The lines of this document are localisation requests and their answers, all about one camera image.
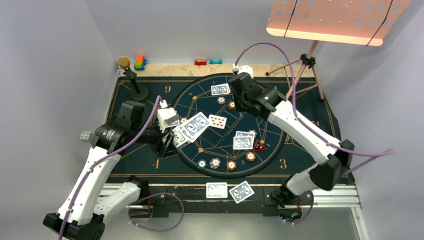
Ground pink blue poker chip stack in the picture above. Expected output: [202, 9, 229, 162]
[209, 158, 221, 170]

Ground round blue poker mat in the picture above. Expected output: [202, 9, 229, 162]
[165, 73, 286, 179]

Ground dark green rectangular poker mat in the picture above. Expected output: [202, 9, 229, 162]
[106, 73, 342, 185]

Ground grey lego brick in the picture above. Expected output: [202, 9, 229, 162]
[79, 131, 94, 143]

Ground dealt card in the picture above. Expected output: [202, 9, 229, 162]
[205, 182, 228, 199]
[229, 180, 255, 204]

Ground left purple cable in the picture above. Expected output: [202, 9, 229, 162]
[57, 95, 185, 240]

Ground ten of diamonds card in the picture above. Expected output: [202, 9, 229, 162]
[208, 114, 227, 129]

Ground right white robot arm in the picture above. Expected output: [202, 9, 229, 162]
[229, 65, 355, 204]

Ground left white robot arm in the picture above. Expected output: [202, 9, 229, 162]
[43, 97, 179, 240]

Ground orange green blue toy blocks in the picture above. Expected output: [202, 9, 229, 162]
[134, 55, 148, 71]

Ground orange chips seat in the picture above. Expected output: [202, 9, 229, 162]
[228, 101, 236, 110]
[245, 151, 256, 162]

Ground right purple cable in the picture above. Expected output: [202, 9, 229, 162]
[233, 42, 395, 226]

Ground blue playing card deck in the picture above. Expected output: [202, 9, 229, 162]
[172, 112, 211, 149]

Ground red toy block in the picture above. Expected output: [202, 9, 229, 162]
[194, 59, 208, 66]

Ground teal toy block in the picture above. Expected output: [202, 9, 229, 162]
[209, 58, 223, 65]

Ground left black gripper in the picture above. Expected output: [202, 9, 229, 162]
[130, 117, 180, 157]

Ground black aluminium mounting rail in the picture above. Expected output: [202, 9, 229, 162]
[128, 184, 314, 220]

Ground teal poker chip stack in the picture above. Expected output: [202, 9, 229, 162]
[197, 159, 207, 169]

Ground purple cable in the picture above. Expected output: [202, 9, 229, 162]
[233, 42, 395, 226]
[57, 95, 185, 240]

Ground orange poker chip stack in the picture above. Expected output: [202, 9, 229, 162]
[226, 160, 237, 171]

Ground dealt card seat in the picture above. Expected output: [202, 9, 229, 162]
[235, 130, 256, 139]
[210, 83, 231, 96]

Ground pink music stand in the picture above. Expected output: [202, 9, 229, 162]
[266, 0, 414, 97]

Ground red dealer button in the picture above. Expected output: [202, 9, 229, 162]
[253, 140, 267, 152]

